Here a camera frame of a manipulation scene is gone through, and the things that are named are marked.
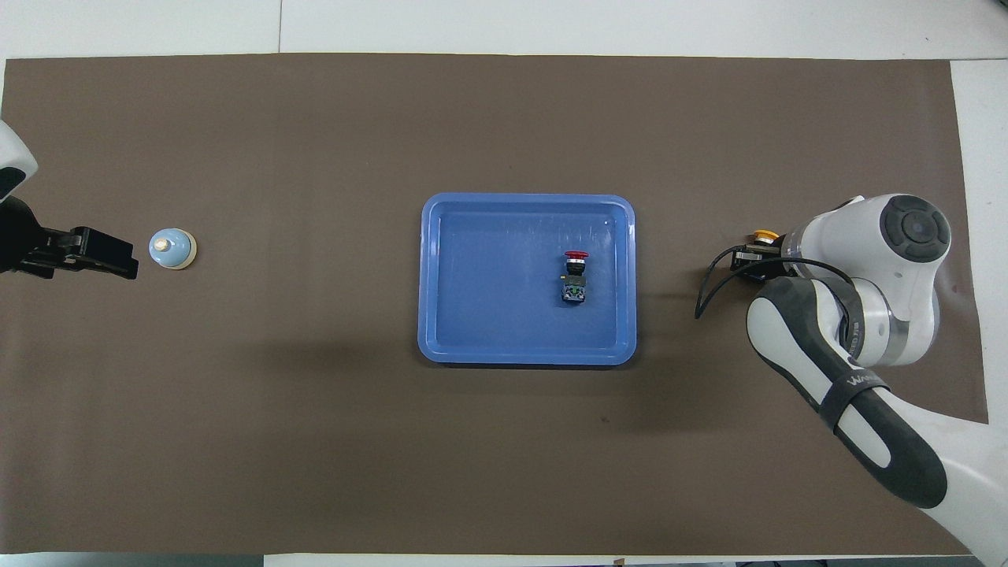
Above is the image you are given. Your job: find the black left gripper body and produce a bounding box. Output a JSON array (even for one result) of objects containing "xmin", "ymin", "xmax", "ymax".
[{"xmin": 0, "ymin": 197, "xmax": 73, "ymax": 272}]

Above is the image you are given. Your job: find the light blue call bell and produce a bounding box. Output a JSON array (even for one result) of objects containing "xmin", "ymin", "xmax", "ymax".
[{"xmin": 148, "ymin": 228, "xmax": 198, "ymax": 271}]

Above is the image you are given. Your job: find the red push button switch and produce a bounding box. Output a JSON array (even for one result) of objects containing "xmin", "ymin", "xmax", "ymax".
[{"xmin": 561, "ymin": 250, "xmax": 590, "ymax": 306}]

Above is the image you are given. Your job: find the blue plastic tray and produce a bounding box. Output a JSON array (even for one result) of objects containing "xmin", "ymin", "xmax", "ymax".
[{"xmin": 417, "ymin": 193, "xmax": 637, "ymax": 367}]

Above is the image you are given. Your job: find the brown paper table mat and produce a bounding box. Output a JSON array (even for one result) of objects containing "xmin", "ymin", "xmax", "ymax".
[{"xmin": 0, "ymin": 53, "xmax": 1002, "ymax": 556}]

